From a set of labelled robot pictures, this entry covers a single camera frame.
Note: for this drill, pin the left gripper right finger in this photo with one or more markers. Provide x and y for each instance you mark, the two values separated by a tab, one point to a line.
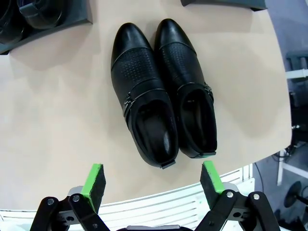
211	183

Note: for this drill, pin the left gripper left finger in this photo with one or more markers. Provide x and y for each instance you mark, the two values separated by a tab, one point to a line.
93	187

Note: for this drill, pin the black shiny dress shoe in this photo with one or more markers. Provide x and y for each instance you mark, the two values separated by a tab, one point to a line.
9	21
43	14

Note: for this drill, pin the black shoe stand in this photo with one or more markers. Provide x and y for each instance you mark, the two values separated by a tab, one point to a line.
60	31

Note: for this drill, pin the white slatted panel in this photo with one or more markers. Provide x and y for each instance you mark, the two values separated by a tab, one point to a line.
168	204

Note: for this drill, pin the white desk leg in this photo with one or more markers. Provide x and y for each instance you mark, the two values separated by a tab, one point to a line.
288	166

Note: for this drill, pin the black chair base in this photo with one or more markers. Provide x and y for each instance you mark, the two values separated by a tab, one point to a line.
294	195

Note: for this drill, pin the black perforated buckle shoe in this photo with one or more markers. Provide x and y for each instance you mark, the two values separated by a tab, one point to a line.
183	72
137	79

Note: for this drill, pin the dark flat slab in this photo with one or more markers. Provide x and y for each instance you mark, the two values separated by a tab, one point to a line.
223	3

